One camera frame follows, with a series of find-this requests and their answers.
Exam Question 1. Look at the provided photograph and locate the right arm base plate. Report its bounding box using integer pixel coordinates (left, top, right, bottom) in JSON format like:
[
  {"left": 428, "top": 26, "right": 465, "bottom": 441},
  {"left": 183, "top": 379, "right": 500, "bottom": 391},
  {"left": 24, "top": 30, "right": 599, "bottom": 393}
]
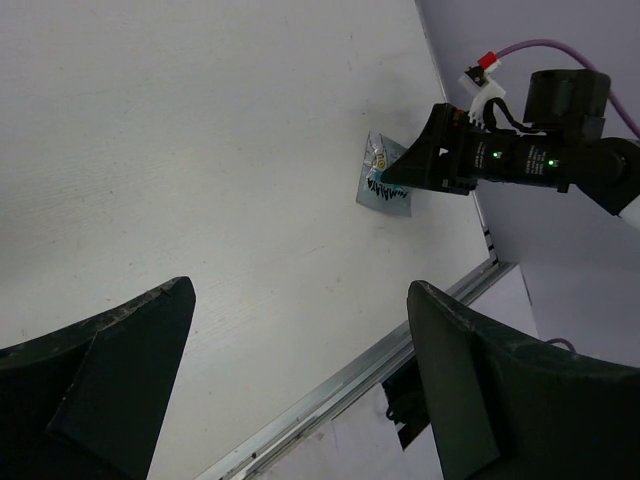
[{"left": 382, "top": 357, "right": 430, "bottom": 450}]

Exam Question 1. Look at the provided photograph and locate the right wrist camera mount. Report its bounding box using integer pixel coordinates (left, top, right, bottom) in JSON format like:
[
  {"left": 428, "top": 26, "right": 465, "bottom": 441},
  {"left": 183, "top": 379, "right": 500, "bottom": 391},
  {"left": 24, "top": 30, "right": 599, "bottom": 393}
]
[{"left": 459, "top": 52, "right": 506, "bottom": 127}]

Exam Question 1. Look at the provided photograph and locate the aluminium table rail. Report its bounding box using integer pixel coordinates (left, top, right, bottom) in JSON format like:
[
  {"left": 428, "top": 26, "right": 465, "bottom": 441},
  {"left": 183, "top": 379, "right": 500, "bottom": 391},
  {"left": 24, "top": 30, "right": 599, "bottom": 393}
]
[{"left": 201, "top": 197, "right": 495, "bottom": 479}]

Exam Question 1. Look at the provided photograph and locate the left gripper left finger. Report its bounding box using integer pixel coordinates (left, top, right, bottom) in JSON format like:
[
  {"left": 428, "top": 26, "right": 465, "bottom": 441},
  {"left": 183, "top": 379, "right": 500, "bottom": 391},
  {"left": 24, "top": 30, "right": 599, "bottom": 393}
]
[{"left": 1, "top": 277, "right": 196, "bottom": 479}]

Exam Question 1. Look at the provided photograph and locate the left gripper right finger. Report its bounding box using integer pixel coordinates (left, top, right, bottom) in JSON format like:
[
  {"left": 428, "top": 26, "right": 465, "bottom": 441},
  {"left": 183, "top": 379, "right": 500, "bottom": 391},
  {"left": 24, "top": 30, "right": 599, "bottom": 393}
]
[{"left": 407, "top": 281, "right": 639, "bottom": 479}]

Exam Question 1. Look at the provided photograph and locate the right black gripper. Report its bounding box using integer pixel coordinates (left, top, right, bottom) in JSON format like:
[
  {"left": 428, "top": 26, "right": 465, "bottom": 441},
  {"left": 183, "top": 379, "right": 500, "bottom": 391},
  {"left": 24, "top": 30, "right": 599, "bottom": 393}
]
[{"left": 382, "top": 103, "right": 570, "bottom": 195}]

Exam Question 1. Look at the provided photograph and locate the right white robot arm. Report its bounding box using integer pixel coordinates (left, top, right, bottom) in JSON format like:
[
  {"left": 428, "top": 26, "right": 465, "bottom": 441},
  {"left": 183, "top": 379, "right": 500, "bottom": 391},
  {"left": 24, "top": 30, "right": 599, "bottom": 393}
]
[{"left": 381, "top": 69, "right": 639, "bottom": 227}]

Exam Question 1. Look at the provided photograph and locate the grey snack packet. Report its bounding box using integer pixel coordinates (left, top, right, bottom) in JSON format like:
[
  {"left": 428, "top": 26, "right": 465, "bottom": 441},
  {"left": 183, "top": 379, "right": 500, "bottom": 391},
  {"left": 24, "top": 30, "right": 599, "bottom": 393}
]
[{"left": 356, "top": 131, "right": 412, "bottom": 217}]

